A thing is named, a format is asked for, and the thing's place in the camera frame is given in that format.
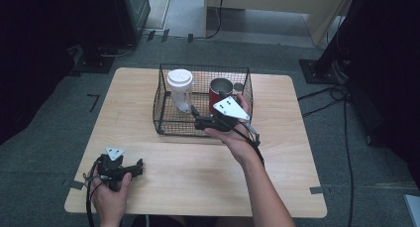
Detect black stand base plate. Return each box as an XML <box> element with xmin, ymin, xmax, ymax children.
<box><xmin>69</xmin><ymin>44</ymin><xmax>116</xmax><ymax>75</ymax></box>
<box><xmin>298</xmin><ymin>57</ymin><xmax>350</xmax><ymax>86</ymax></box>

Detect black equipment cabinet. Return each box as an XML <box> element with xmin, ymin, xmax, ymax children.
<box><xmin>110</xmin><ymin>0</ymin><xmax>152</xmax><ymax>47</ymax></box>

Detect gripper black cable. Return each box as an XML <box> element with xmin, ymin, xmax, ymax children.
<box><xmin>230</xmin><ymin>119</ymin><xmax>265</xmax><ymax>167</ymax></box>
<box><xmin>82</xmin><ymin>157</ymin><xmax>105</xmax><ymax>227</ymax></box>

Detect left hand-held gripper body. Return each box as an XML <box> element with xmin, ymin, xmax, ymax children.
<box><xmin>96</xmin><ymin>147</ymin><xmax>129</xmax><ymax>192</ymax></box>

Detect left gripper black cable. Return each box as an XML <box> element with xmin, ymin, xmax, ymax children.
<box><xmin>82</xmin><ymin>157</ymin><xmax>105</xmax><ymax>227</ymax></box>

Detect person's legs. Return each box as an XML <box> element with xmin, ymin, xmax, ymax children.
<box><xmin>132</xmin><ymin>214</ymin><xmax>256</xmax><ymax>227</ymax></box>

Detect black floor cable bundle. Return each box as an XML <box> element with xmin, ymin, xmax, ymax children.
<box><xmin>296</xmin><ymin>82</ymin><xmax>356</xmax><ymax>227</ymax></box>

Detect person's right hand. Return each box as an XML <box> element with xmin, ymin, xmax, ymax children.
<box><xmin>202</xmin><ymin>92</ymin><xmax>263</xmax><ymax>166</ymax></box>

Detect black wire mesh basket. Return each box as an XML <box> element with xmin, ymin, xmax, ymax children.
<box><xmin>152</xmin><ymin>62</ymin><xmax>255</xmax><ymax>138</ymax></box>

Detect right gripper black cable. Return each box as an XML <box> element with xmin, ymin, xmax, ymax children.
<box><xmin>230</xmin><ymin>119</ymin><xmax>265</xmax><ymax>167</ymax></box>

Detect dark curtain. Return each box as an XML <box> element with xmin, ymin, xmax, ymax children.
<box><xmin>321</xmin><ymin>0</ymin><xmax>420</xmax><ymax>188</ymax></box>
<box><xmin>0</xmin><ymin>0</ymin><xmax>115</xmax><ymax>146</ymax></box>

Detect clear cup with white lid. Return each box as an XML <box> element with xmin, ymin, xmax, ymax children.
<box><xmin>166</xmin><ymin>68</ymin><xmax>194</xmax><ymax>114</ymax></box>

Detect red metal cup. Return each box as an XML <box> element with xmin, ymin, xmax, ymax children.
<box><xmin>208</xmin><ymin>77</ymin><xmax>235</xmax><ymax>116</ymax></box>

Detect beige wooden cabinet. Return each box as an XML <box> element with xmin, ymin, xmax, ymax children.
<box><xmin>203</xmin><ymin>0</ymin><xmax>359</xmax><ymax>47</ymax></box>

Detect white flat object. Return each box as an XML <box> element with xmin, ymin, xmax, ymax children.
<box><xmin>403</xmin><ymin>193</ymin><xmax>420</xmax><ymax>227</ymax></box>

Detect black hanging cable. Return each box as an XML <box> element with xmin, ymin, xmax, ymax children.
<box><xmin>194</xmin><ymin>0</ymin><xmax>226</xmax><ymax>41</ymax></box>

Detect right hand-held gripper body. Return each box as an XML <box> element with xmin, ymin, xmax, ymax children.
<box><xmin>210</xmin><ymin>90</ymin><xmax>252</xmax><ymax>133</ymax></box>

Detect person's left hand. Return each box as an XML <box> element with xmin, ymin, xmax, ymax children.
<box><xmin>86</xmin><ymin>171</ymin><xmax>134</xmax><ymax>225</ymax></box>

